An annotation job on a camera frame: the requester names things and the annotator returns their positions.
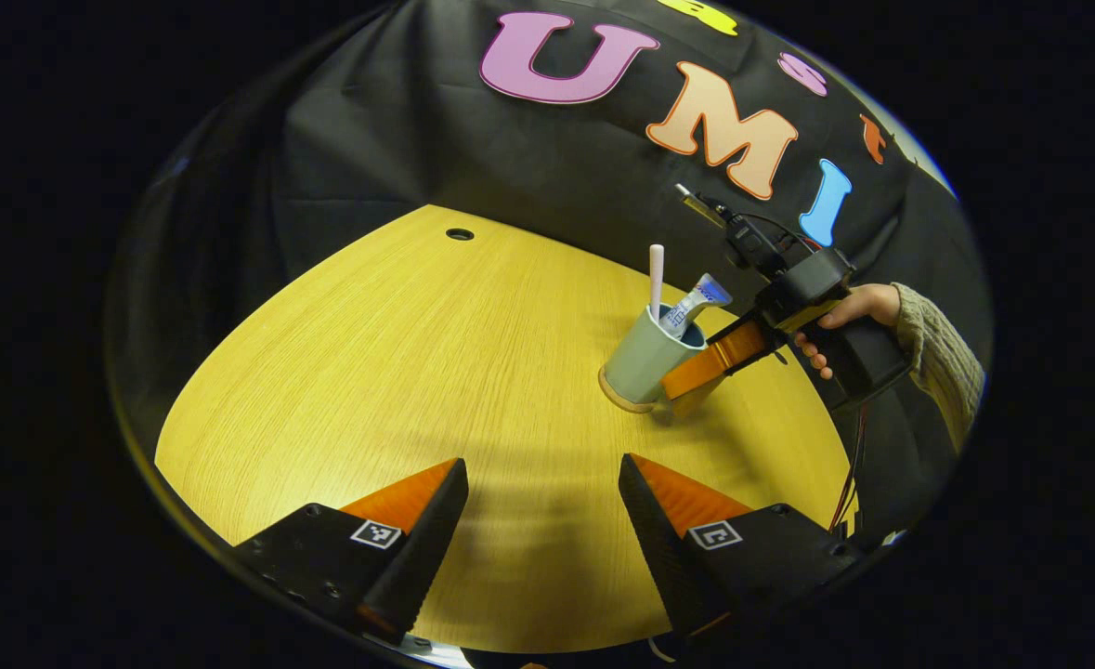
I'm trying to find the white toothpaste tube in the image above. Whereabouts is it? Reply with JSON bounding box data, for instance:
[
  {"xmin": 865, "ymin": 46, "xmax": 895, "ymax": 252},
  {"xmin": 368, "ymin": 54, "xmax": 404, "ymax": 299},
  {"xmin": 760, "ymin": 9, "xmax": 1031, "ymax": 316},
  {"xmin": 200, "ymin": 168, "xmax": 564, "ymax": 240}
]
[{"xmin": 658, "ymin": 273, "xmax": 734, "ymax": 339}]

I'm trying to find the grey-green cup with wooden handle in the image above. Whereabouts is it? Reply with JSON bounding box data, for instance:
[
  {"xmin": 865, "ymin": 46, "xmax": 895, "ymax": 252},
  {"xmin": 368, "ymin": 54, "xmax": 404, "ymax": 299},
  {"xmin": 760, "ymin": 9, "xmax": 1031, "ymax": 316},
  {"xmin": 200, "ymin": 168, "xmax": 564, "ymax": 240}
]
[{"xmin": 600, "ymin": 302, "xmax": 708, "ymax": 410}]

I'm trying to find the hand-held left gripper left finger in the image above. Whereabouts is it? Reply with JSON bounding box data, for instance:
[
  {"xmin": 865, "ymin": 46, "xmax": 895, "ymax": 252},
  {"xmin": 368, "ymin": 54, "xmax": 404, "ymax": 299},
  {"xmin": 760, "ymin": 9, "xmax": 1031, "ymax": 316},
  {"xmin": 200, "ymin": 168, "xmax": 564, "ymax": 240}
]
[{"xmin": 231, "ymin": 457, "xmax": 470, "ymax": 644}]

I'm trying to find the black backdrop cloth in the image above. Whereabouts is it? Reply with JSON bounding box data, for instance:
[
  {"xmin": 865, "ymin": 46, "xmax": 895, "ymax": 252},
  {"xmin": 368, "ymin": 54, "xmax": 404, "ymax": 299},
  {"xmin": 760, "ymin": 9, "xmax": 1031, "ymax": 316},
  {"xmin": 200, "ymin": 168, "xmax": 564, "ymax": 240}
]
[{"xmin": 111, "ymin": 0, "xmax": 994, "ymax": 549}]

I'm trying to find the round cork coaster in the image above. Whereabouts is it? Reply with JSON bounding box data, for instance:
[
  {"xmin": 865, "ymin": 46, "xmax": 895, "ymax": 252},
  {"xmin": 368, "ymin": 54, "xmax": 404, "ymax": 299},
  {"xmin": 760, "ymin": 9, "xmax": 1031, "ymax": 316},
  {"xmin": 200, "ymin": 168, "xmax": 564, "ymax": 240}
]
[{"xmin": 597, "ymin": 367, "xmax": 661, "ymax": 415}]

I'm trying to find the wooden desktop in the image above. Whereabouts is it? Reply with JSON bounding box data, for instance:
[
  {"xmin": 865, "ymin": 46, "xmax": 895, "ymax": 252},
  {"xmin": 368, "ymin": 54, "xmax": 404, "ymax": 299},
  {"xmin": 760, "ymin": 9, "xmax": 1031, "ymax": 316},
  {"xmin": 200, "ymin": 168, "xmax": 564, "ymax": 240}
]
[{"xmin": 154, "ymin": 204, "xmax": 856, "ymax": 654}]

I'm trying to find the red cable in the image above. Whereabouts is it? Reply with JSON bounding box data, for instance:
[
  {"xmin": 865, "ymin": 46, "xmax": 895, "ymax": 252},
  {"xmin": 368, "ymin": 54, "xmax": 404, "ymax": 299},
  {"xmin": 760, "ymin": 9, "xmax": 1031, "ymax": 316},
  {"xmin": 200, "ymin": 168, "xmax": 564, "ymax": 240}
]
[{"xmin": 828, "ymin": 404, "xmax": 871, "ymax": 538}]

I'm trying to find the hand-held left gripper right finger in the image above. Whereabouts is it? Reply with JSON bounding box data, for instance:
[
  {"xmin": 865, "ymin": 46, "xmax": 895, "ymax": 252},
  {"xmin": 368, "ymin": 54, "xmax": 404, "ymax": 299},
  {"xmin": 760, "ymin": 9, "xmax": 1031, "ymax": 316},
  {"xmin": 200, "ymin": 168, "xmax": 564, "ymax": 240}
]
[{"xmin": 618, "ymin": 453, "xmax": 864, "ymax": 642}]

